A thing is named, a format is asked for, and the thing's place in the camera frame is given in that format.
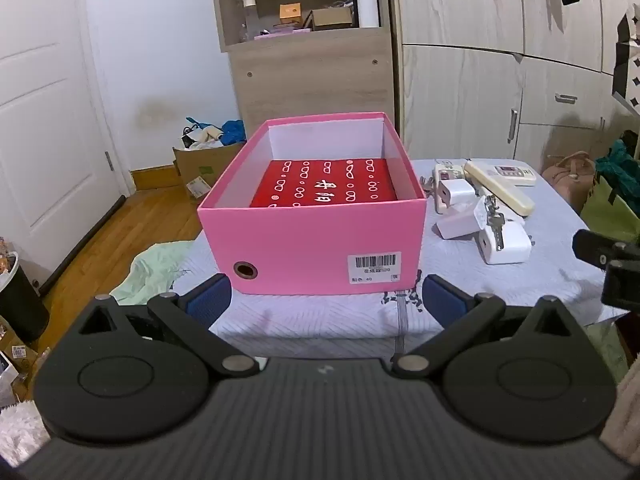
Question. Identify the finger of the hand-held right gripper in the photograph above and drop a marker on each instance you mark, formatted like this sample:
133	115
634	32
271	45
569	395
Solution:
595	247
622	285

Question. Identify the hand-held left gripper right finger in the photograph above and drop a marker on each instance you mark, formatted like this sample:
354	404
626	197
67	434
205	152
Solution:
442	302

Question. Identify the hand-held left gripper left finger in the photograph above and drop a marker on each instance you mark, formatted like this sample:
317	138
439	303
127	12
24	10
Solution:
210	297

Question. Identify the large white power adapter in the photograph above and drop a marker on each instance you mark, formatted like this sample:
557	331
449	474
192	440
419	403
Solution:
457	225
512	247

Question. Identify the pink cardboard box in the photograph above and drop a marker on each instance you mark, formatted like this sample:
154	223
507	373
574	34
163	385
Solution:
300	240

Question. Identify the small white cube charger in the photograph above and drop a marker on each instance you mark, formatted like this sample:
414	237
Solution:
457	192

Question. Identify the green bag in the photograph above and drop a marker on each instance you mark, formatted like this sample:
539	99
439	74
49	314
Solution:
605	215

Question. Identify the pale green cloth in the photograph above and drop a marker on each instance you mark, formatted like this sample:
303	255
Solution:
150	270

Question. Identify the tan handbag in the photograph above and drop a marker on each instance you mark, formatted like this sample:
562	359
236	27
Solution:
567	180

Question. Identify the teal cloth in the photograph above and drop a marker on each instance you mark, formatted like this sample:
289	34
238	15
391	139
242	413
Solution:
620	165

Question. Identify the bunch of keys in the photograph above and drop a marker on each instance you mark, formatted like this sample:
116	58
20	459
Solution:
495	220

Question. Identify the light patterned bedsheet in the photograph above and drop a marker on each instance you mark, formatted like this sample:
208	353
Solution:
310	320

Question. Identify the brown cardboard box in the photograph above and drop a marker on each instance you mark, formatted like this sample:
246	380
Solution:
205	170

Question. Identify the red printed flat box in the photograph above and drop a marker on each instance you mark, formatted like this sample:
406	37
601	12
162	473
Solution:
285	185

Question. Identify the black door draft strip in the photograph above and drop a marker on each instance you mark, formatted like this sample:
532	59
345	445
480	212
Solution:
80	247

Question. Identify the beige cloth bundle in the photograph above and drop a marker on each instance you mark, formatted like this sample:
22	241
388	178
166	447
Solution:
207	136

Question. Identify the blue plastic bag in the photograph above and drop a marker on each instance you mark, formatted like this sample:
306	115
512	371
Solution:
234	132

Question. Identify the black and white patterned bag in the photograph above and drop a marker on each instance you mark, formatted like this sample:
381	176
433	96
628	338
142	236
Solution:
627	70

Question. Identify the black trash bin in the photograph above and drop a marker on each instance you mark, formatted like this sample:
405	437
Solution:
20	305

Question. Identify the cardboard parcel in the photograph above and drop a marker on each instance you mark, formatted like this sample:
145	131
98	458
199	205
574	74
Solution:
15	355

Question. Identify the pale wooden wardrobe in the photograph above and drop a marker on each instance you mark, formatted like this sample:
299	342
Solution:
450	85

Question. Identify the fluffy beige garment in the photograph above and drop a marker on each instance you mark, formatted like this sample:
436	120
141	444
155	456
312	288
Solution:
22	435

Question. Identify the wooden cabinet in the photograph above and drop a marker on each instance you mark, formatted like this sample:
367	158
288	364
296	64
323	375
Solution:
310	80

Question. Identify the white door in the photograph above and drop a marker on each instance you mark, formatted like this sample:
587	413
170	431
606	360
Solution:
45	110

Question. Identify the pink flat item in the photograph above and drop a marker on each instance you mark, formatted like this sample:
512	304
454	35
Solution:
280	34

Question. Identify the clear bottle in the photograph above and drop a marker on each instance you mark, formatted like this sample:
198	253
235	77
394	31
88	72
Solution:
250	20

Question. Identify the orange small box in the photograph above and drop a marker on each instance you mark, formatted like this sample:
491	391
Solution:
291	14

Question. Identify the brown open box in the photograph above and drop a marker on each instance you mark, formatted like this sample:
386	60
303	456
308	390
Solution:
330	19

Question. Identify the white paper roll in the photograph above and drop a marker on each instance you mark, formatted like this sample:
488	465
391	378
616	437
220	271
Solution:
367	0

